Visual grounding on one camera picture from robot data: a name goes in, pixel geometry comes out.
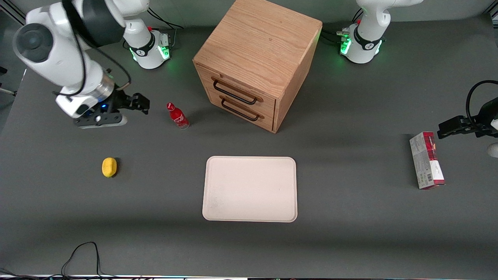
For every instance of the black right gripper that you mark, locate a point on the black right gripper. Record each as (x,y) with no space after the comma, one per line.
(119,100)

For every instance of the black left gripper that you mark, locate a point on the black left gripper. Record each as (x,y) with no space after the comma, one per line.
(483,115)

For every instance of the red coke bottle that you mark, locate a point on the red coke bottle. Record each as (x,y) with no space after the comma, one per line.
(178,116)

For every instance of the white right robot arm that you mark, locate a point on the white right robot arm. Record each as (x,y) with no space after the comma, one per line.
(58,54)

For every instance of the beige rectangular tray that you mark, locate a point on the beige rectangular tray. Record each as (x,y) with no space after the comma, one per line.
(249,189)

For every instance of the red and grey carton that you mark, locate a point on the red and grey carton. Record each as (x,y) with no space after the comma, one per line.
(426,160)

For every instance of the yellow lemon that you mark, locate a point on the yellow lemon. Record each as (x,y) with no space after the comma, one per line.
(109,167)

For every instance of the wooden drawer front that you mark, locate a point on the wooden drawer front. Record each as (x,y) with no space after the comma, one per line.
(233,90)
(237,112)

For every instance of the wooden drawer cabinet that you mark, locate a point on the wooden drawer cabinet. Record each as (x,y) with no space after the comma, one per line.
(258,50)

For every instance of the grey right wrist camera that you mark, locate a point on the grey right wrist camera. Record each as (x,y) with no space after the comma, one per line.
(102,120)

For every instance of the aluminium frame profile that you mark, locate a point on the aluminium frame profile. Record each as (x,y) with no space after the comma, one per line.
(13,13)

